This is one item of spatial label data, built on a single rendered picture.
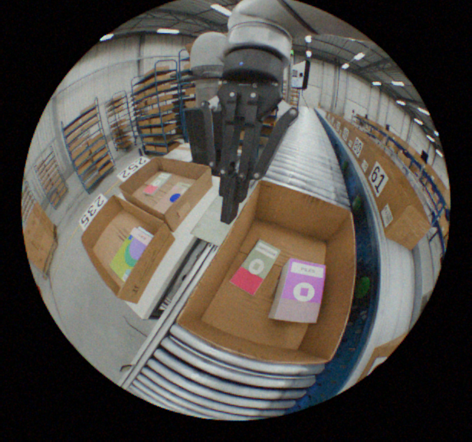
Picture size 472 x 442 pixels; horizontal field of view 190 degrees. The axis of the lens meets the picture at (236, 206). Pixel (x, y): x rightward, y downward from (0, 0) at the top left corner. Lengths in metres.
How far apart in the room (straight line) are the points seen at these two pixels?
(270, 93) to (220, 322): 0.45
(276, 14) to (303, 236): 0.56
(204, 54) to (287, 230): 0.77
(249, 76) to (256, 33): 0.07
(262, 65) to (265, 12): 0.10
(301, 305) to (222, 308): 0.20
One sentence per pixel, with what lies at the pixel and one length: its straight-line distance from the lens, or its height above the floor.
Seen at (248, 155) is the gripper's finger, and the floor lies 1.08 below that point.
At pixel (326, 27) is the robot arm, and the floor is 1.28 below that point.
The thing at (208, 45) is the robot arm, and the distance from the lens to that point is 0.70.
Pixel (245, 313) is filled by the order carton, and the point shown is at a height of 0.76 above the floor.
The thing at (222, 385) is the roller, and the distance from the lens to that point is 0.49.
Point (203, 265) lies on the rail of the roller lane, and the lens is 0.45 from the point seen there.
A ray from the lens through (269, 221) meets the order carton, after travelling 0.51.
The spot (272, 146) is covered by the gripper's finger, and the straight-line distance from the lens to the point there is 0.16.
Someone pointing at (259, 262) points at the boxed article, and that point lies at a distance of 0.42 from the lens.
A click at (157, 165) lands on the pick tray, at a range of 0.87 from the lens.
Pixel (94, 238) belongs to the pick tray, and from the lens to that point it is 0.75.
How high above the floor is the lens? 1.16
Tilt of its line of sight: 47 degrees down
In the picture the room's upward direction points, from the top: straight up
